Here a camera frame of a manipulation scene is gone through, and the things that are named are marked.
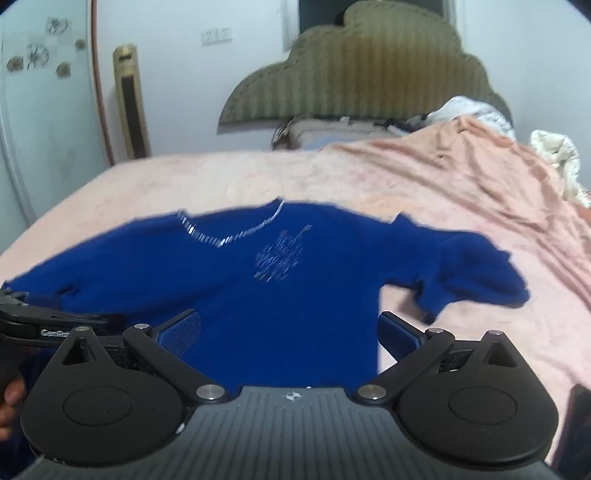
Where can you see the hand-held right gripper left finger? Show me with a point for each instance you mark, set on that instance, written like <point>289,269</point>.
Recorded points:
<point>178,333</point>

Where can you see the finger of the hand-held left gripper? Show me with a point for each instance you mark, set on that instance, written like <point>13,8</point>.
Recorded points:
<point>99,321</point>

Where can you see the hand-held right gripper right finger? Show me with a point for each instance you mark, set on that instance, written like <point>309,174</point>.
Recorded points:
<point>400,337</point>

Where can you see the blue knit sweater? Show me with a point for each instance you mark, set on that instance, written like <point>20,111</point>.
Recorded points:
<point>277,304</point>

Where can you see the person's left hand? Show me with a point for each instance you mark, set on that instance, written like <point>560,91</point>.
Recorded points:
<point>11,406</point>

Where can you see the bed with pink sheet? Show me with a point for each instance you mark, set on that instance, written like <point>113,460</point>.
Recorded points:
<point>175,184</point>

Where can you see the peach blanket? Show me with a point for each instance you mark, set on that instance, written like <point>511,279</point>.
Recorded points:
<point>461,175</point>

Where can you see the frosted glass door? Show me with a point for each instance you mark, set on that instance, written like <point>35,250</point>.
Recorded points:
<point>46,147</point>

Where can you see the dark flat object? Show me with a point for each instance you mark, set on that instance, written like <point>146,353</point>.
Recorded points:
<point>575,429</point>

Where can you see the copper curved pipe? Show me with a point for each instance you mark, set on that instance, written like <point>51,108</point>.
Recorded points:
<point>102,115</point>

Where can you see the gold tower fan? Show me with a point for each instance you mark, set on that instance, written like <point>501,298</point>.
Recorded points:
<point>132,115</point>

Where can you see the black cloth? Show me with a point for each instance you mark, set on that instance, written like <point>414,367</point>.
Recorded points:
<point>411,123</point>

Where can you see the beige pillow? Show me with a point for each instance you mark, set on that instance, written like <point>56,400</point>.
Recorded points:
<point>323,131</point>

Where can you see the white floral quilt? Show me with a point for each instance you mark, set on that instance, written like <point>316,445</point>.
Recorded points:
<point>466,108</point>

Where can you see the cream crumpled cloth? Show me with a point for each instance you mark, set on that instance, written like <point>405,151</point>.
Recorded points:
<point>561,157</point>

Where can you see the flower sticker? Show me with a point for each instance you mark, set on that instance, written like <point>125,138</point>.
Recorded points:
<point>56,25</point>
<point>14,64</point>
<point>37,54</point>

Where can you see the olive green padded headboard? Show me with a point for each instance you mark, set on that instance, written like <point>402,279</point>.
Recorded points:
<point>369,69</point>

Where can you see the white wall socket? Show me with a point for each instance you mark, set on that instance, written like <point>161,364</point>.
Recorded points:
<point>216,36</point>

